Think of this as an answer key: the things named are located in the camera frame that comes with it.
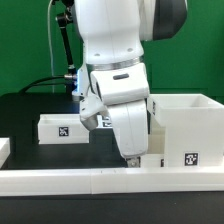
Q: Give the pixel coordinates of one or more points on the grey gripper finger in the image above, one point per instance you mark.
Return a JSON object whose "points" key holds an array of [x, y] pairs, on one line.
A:
{"points": [[133, 162]]}

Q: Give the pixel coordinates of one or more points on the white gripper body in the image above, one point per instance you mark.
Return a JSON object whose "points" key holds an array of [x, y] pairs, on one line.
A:
{"points": [[129, 123]]}

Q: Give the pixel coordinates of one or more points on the white front drawer box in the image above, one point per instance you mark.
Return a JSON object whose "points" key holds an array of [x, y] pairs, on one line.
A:
{"points": [[151, 160]]}

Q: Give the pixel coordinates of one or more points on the white drawer box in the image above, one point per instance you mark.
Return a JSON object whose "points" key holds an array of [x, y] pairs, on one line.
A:
{"points": [[61, 129], [151, 160]]}

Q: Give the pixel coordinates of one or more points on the white drawer cabinet frame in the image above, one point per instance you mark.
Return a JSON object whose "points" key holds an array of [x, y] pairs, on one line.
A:
{"points": [[190, 127]]}

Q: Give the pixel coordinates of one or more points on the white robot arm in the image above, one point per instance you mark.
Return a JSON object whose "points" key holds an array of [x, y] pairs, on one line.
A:
{"points": [[113, 76]]}

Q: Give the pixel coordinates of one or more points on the printed marker sheet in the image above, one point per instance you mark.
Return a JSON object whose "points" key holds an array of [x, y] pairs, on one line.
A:
{"points": [[104, 122]]}

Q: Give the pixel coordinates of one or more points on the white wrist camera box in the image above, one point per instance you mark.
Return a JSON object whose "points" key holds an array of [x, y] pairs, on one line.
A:
{"points": [[90, 106]]}

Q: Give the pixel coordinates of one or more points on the white front fence rail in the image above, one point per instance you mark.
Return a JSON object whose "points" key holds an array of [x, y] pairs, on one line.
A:
{"points": [[108, 181]]}

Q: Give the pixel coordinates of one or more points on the white fence rail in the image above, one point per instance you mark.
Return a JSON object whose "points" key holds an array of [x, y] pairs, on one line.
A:
{"points": [[4, 150], [108, 181]]}

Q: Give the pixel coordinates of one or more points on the white left fence rail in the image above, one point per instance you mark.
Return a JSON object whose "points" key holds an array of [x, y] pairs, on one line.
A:
{"points": [[4, 150]]}

